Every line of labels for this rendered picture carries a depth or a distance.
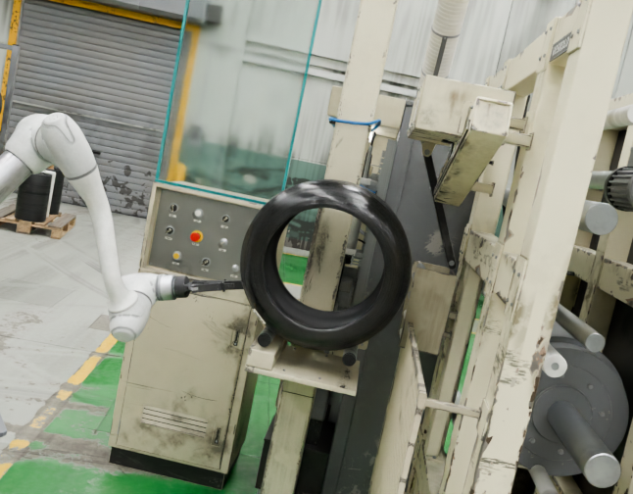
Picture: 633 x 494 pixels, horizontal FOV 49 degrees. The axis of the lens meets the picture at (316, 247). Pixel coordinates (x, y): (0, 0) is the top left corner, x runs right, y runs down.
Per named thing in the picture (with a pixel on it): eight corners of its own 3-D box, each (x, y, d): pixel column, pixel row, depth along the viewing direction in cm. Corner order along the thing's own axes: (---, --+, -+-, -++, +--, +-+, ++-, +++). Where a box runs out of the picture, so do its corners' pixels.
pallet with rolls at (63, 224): (10, 215, 893) (19, 156, 884) (75, 225, 911) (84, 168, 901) (-16, 227, 777) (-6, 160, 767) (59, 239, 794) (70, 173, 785)
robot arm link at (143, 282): (167, 289, 244) (157, 315, 233) (123, 291, 246) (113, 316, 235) (160, 266, 238) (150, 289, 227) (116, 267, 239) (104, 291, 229)
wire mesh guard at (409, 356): (367, 490, 268) (407, 316, 259) (372, 491, 268) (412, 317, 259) (360, 649, 179) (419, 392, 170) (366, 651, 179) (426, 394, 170)
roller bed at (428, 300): (397, 334, 270) (413, 260, 266) (434, 342, 269) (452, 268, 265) (398, 347, 251) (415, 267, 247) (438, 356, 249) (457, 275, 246)
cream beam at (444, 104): (405, 138, 248) (413, 97, 246) (474, 152, 246) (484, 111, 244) (412, 127, 188) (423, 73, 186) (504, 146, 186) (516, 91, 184)
